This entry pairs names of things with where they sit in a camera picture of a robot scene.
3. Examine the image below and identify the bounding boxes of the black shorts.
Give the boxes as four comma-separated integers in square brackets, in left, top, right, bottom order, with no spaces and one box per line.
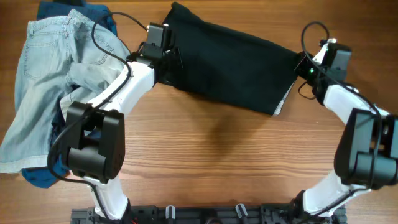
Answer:
[159,2,299,115]

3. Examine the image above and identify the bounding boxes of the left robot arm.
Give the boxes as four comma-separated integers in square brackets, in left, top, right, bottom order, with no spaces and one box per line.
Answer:
[55,23,181,223]

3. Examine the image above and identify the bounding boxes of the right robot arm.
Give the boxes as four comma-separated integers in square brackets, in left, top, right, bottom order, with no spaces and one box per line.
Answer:
[289,39,397,222]

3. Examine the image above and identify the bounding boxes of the light blue denim shorts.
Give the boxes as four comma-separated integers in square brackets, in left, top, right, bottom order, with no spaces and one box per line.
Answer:
[1,9,129,173]

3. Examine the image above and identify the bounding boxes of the dark blue garment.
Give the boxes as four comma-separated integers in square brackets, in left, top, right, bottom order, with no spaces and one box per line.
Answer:
[21,0,118,189]

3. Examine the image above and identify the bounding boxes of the left grey rail clip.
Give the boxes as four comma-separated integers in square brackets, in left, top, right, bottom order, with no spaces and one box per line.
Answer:
[165,205,176,220]

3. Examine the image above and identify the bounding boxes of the grey rail clip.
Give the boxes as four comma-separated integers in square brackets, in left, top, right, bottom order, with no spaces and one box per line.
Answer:
[165,205,176,220]
[235,203,248,224]

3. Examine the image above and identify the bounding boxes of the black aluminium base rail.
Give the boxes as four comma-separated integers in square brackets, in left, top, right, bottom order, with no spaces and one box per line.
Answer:
[70,204,348,224]

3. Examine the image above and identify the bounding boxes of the right grey rail clip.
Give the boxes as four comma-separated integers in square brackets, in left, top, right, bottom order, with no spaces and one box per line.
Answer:
[235,203,248,224]

